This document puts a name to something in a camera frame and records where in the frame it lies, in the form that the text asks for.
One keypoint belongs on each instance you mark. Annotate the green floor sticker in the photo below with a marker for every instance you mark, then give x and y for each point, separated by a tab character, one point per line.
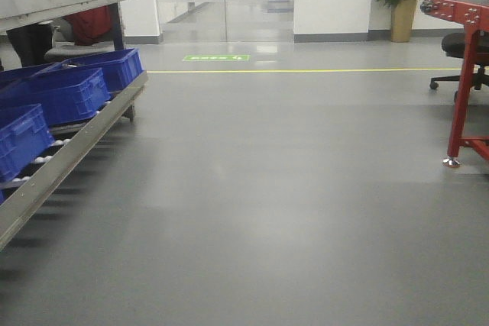
216	58

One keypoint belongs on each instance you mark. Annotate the blue crate far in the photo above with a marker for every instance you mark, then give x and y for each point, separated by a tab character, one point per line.
120	68

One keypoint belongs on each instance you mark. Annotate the blue crate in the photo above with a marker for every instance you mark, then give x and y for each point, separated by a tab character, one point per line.
24	136
66	96
120	68

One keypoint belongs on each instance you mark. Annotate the blue crate middle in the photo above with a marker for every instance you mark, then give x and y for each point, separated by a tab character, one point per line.
66	96

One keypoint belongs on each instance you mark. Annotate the grey office chair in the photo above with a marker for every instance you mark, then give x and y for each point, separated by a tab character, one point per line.
63	43

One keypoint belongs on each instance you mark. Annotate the blue crate near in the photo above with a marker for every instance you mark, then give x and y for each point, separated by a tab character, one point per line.
24	136

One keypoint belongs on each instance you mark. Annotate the black office chair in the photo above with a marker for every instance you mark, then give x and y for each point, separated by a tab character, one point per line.
454	46

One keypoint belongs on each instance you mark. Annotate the metal roller rack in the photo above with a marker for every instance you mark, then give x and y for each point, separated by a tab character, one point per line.
29	194

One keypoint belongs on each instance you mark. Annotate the person in red shirt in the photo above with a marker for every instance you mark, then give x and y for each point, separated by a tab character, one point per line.
31	42

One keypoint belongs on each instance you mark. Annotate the red metal conveyor frame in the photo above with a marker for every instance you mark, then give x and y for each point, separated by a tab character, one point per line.
473	16

